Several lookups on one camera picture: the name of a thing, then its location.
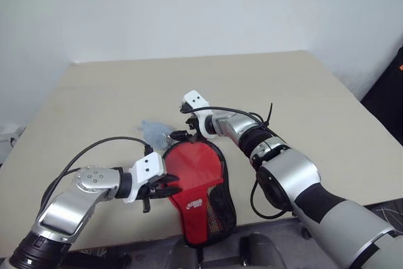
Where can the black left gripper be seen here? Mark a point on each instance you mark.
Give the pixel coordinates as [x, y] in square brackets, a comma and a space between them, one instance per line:
[151, 191]

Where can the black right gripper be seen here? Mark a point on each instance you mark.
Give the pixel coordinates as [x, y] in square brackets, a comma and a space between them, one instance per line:
[194, 123]

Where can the red paddle case black trim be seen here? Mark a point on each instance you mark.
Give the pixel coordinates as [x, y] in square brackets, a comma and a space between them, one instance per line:
[189, 162]

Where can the clear plastic bag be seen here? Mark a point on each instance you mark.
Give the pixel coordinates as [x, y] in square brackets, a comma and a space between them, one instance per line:
[154, 133]

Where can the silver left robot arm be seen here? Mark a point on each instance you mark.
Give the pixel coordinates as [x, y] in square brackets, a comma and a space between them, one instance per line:
[63, 212]

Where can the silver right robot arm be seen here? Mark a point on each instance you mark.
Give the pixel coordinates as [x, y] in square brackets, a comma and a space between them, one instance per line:
[299, 171]

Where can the dark grey rounded shape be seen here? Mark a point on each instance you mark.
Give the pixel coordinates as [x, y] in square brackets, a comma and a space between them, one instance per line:
[263, 253]

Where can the white device beside table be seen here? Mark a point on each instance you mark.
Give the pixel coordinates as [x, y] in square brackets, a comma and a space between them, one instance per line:
[11, 136]

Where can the black bulky object beside table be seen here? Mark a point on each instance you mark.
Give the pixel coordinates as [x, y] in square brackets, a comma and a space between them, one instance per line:
[385, 99]

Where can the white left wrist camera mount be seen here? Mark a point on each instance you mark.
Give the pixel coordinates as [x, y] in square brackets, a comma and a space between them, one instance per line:
[148, 166]

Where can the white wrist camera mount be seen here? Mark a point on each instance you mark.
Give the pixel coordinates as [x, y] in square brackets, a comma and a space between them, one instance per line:
[148, 166]
[196, 97]

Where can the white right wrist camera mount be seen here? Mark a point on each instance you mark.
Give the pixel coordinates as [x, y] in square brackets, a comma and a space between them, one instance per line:
[196, 97]

